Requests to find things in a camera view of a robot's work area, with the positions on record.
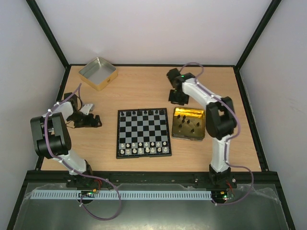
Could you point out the gold tin lid tray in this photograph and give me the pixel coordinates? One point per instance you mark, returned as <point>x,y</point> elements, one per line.
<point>195,116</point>

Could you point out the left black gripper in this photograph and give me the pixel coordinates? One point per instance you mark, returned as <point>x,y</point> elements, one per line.
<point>89,123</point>

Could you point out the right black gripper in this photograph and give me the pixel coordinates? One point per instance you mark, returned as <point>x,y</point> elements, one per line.
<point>178,97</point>

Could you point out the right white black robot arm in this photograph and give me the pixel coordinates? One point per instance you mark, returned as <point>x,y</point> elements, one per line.
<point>220,121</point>

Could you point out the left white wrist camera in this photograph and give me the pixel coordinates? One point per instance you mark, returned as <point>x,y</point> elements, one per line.
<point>87,108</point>

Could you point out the grey slotted cable duct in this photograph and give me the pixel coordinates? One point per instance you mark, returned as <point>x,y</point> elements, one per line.
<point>125,195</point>

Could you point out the black magnetic chess board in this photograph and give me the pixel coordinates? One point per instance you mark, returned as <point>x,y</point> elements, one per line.
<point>141,128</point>

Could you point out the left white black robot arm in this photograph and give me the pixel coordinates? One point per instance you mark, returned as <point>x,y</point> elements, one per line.
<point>51,137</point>

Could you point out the gold square tin box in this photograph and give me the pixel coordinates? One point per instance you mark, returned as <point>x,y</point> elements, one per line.
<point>98,73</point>

